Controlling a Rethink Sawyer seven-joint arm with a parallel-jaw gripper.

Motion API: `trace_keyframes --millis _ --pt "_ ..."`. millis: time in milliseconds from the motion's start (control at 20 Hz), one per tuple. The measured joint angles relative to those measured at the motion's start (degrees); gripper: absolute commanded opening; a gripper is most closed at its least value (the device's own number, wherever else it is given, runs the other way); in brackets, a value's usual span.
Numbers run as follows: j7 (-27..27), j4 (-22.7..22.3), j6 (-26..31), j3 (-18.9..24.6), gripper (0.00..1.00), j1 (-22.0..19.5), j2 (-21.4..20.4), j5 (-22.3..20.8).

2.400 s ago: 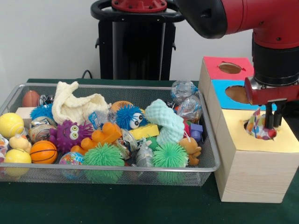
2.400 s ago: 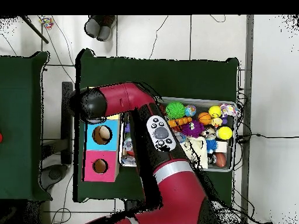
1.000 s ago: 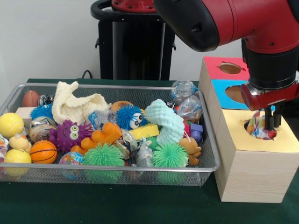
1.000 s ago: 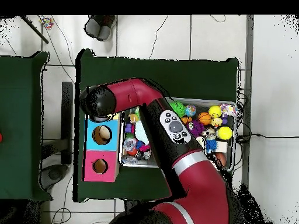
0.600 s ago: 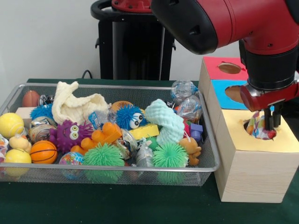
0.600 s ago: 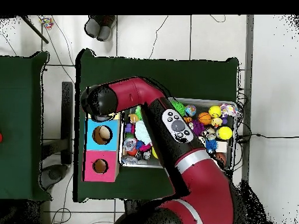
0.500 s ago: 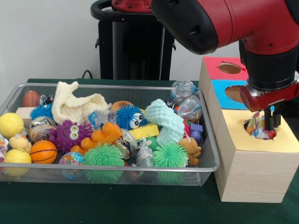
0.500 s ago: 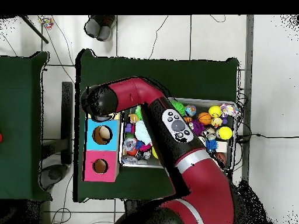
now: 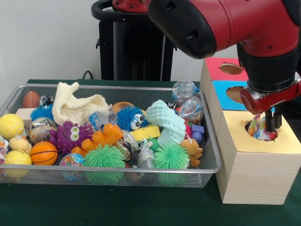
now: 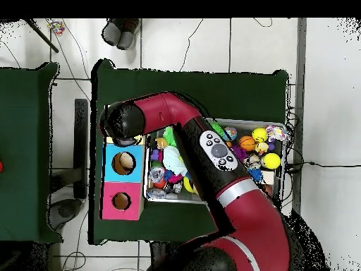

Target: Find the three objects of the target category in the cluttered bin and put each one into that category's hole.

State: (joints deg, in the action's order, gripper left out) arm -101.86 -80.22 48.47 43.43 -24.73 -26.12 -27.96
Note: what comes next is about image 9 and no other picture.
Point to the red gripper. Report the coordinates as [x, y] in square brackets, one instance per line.
[268, 100]

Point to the white cloth with big dots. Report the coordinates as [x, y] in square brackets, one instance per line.
[258, 129]

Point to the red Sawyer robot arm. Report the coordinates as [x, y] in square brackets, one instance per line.
[235, 23]

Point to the wooden box with three holes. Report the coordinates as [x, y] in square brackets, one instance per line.
[254, 174]

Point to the mint green foam cloth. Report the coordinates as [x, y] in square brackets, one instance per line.
[169, 125]

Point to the green spiky ball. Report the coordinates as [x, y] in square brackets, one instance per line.
[103, 157]
[170, 157]

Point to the blue spiky ball with eyes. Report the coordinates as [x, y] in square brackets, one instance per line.
[127, 117]

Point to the dark green table cloth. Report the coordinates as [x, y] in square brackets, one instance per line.
[141, 207]

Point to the orange plastic toy block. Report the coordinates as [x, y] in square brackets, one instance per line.
[101, 136]

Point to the cream knitted cloth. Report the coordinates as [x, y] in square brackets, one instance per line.
[75, 106]

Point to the purple furry monster toy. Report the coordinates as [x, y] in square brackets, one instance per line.
[68, 136]

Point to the orange toy basketball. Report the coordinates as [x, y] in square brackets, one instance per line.
[43, 153]

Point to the yellow ball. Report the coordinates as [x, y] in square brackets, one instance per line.
[10, 126]
[16, 157]

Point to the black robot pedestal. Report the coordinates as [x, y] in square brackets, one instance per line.
[127, 47]

